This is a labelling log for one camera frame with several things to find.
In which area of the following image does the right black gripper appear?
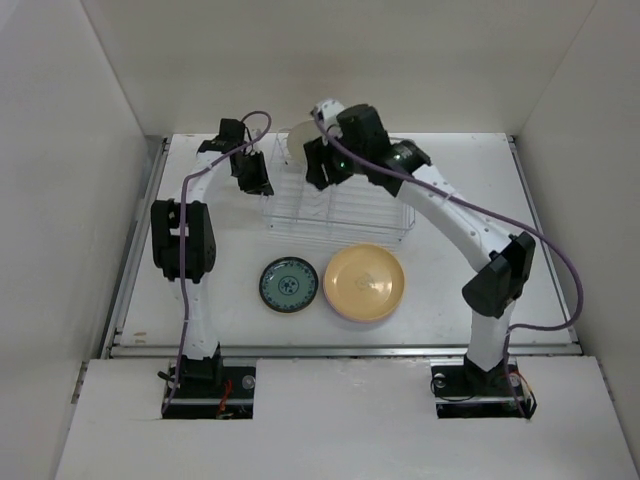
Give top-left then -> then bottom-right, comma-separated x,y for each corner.
304,128 -> 367,191

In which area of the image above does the cream white plastic plate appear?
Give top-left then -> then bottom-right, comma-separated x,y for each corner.
286,120 -> 325,166

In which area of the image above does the small blue patterned plate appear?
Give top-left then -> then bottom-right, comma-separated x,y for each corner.
258,256 -> 319,314

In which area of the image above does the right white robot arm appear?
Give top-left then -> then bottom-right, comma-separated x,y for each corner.
304,99 -> 536,395

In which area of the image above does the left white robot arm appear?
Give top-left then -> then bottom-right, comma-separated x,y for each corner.
151,111 -> 274,397

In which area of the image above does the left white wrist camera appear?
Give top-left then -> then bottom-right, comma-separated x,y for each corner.
246,128 -> 263,148

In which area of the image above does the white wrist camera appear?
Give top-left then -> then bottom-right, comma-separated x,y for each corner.
312,98 -> 346,130
246,128 -> 263,148

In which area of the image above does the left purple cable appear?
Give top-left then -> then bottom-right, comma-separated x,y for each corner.
159,110 -> 274,416

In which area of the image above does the purple cable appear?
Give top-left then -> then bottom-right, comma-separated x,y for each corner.
313,112 -> 584,419
159,110 -> 274,416

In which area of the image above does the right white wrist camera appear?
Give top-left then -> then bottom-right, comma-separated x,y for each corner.
312,98 -> 346,130

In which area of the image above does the white wire dish rack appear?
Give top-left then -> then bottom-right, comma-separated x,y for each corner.
262,129 -> 416,245

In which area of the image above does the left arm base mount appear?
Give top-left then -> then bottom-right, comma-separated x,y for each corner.
159,359 -> 256,420

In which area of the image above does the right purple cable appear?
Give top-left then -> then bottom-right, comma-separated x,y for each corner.
313,112 -> 584,419

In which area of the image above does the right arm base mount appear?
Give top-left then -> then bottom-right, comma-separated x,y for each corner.
430,361 -> 538,420

